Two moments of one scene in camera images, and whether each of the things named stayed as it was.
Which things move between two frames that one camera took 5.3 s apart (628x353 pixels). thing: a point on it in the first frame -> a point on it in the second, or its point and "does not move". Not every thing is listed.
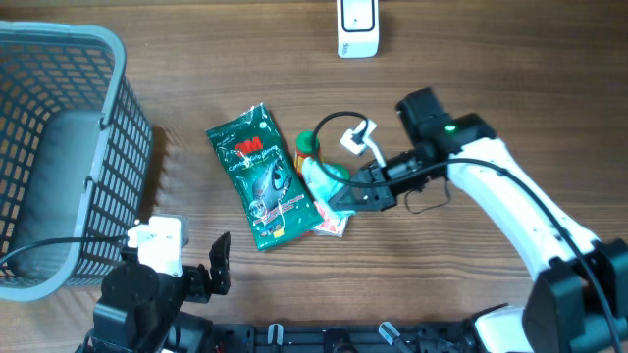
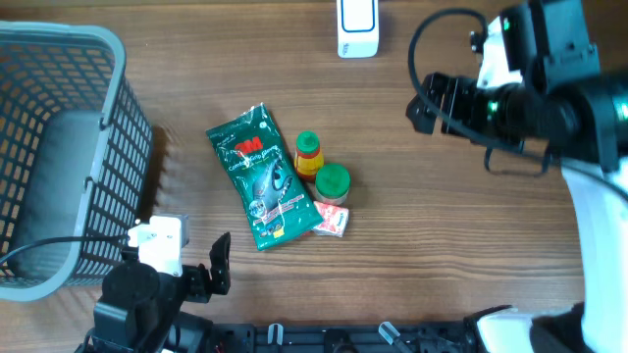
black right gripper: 379,193 -> 458,96
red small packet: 331,225 does not move
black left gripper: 199,285 does not move
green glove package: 278,201 does not move
